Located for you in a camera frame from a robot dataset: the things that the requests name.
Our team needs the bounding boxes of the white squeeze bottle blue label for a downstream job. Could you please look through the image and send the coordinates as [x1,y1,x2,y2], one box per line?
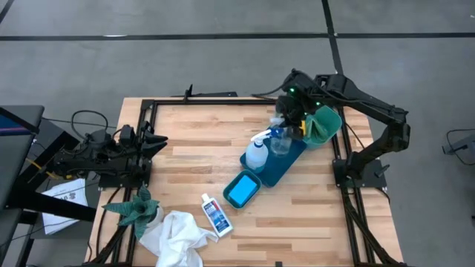
[200,192,235,238]

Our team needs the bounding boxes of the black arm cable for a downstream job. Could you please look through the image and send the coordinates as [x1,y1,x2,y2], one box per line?
[251,68,294,98]
[71,110,109,142]

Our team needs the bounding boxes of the blue sponge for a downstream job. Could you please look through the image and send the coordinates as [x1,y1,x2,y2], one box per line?
[229,175,259,207]

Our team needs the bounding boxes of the black cable under table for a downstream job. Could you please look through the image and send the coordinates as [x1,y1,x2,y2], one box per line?
[95,187,123,260]

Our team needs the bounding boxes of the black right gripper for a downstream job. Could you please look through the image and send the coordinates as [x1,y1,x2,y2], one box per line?
[276,83,324,141]

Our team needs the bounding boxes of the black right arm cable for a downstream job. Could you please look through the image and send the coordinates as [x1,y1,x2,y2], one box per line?
[251,68,294,98]

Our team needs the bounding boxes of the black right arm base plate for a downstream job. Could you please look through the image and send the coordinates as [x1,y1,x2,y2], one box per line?
[332,157,387,189]

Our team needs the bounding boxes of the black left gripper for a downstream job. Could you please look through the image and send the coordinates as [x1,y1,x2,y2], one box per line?
[118,125,168,162]

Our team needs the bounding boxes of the gray metal stand foot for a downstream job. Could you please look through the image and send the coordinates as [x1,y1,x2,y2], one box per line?
[445,133,475,155]

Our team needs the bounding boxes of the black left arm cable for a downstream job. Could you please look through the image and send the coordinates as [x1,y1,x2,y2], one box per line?
[71,110,109,142]

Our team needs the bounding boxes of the thin black floor cable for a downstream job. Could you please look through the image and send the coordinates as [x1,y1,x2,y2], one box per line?
[41,117,117,130]

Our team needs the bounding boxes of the green cloth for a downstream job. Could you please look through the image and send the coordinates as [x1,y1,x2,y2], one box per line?
[306,116,327,144]

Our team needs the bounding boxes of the clear spray bottle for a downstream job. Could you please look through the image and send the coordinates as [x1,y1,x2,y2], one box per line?
[269,116,294,156]

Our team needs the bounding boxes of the white plant pot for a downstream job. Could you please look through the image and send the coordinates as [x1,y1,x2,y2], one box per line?
[147,205,165,228]

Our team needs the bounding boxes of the blue plastic tray bin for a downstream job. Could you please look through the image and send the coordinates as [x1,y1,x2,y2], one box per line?
[239,136,308,188]

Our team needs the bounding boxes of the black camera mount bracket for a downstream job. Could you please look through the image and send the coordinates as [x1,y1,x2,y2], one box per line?
[172,84,238,99]

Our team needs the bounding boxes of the small teal plastic bin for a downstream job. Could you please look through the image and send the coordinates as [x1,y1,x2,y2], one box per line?
[222,169,263,210]

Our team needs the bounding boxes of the white paper sheets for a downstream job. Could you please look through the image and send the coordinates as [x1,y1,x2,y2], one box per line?
[41,177,89,236]

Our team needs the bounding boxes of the white towel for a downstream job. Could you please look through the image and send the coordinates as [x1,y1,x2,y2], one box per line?
[139,210,220,267]

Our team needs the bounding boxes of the green artificial plant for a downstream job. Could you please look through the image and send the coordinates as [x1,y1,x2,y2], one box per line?
[102,184,161,240]

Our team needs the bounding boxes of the spray bottle with blue liquid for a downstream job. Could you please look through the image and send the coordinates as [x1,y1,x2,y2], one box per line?
[245,128,285,174]

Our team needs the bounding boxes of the black aluminium table frame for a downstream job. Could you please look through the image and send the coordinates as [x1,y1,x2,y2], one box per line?
[83,96,407,267]

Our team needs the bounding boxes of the large teal plastic bin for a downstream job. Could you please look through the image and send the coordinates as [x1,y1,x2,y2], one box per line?
[302,105,343,151]

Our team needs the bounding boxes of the black side desk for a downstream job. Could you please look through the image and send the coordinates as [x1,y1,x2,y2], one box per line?
[0,105,98,267]

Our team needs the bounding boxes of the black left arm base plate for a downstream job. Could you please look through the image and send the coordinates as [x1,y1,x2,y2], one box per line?
[98,158,153,190]

